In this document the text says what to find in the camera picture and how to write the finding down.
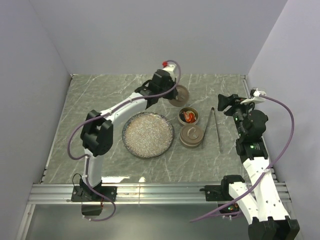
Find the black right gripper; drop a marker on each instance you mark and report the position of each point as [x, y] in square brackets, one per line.
[224, 101]

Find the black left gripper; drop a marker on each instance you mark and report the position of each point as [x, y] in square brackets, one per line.
[172, 95]

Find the brown round lid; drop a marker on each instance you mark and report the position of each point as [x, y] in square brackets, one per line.
[191, 134]
[182, 96]

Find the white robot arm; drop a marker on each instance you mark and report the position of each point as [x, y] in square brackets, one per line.
[262, 206]

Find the orange shrimp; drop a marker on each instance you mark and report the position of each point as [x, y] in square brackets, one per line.
[189, 117]

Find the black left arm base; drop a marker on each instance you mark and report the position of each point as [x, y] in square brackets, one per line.
[82, 193]

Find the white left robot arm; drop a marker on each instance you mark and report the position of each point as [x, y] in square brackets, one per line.
[98, 129]

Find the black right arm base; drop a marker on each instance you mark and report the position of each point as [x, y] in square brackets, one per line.
[216, 193]

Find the round lunch container far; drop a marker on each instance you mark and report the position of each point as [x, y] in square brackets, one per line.
[181, 118]

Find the round lunch container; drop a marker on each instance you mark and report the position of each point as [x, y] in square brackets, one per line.
[191, 144]
[181, 118]

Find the round lunch container near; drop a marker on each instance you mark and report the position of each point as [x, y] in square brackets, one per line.
[191, 144]

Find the speckled ceramic plate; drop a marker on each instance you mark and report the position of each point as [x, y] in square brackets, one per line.
[147, 135]

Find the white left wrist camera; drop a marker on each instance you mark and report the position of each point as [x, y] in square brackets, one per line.
[173, 68]

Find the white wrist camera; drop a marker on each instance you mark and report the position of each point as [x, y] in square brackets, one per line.
[173, 68]
[255, 96]

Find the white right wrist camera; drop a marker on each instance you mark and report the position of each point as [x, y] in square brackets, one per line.
[255, 96]

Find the aluminium left side rail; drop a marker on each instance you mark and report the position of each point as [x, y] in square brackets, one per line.
[43, 175]

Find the aluminium front rail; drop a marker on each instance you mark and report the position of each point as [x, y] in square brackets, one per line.
[126, 193]

